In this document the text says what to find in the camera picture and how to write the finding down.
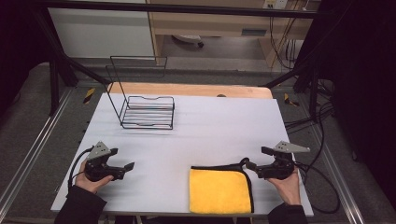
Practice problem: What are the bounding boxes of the person's right hand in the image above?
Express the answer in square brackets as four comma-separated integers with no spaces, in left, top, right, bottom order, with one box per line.
[266,168,303,206]

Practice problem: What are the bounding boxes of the white power strip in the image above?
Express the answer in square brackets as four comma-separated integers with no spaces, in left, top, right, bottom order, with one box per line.
[262,0,290,10]

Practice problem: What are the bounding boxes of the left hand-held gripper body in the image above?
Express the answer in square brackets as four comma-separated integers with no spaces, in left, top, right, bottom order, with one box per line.
[84,141,126,183]

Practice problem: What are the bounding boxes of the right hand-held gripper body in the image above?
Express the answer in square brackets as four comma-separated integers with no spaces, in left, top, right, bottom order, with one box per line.
[257,140,311,181]

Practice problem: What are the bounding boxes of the wooden board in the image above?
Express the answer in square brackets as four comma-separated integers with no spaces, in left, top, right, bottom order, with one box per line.
[106,81,275,100]

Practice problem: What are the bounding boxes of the hanging cables under desk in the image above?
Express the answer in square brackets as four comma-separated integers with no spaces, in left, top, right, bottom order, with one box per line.
[268,7,307,71]

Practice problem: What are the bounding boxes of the bundle of black floor cables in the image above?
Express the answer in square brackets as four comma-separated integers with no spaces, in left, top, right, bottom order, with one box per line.
[283,77,337,169]

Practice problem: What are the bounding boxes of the white cabinet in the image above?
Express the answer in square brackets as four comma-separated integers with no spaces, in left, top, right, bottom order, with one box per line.
[48,7,156,59]

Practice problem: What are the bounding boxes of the aluminium rail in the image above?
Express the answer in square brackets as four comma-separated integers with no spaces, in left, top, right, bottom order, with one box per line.
[306,120,368,224]
[0,88,76,206]

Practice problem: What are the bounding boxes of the person's left hand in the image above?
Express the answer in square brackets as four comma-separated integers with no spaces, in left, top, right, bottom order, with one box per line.
[74,160,115,194]

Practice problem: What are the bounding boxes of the office chair base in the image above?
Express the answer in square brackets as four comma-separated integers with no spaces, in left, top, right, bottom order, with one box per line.
[172,34,205,49]

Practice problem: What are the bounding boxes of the light wooden desk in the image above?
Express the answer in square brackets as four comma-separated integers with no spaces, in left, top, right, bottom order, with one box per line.
[145,0,322,67]

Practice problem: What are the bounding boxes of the black metal frame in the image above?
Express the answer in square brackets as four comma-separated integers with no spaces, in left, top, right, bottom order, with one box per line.
[29,0,335,118]

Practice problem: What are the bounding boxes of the black curtain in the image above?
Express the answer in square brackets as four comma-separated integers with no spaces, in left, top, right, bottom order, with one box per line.
[0,0,52,110]
[306,0,396,203]

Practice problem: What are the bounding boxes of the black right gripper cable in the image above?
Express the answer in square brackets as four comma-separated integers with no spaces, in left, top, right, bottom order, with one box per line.
[293,161,342,216]

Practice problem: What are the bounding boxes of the black wire rack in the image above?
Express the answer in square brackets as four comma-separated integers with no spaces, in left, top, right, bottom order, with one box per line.
[105,55,177,131]

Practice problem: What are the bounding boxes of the yellow cloth with black trim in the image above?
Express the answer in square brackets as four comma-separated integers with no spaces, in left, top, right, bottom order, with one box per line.
[188,157,255,216]

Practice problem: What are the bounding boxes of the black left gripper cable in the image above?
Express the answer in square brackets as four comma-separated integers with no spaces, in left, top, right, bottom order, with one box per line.
[67,146,95,191]

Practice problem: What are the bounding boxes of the yellow black tape strip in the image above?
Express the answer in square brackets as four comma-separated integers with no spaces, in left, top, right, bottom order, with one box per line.
[283,92,301,107]
[82,87,96,105]

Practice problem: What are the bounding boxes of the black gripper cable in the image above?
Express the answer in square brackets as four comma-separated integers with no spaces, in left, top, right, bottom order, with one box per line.
[67,146,95,191]
[293,161,342,216]

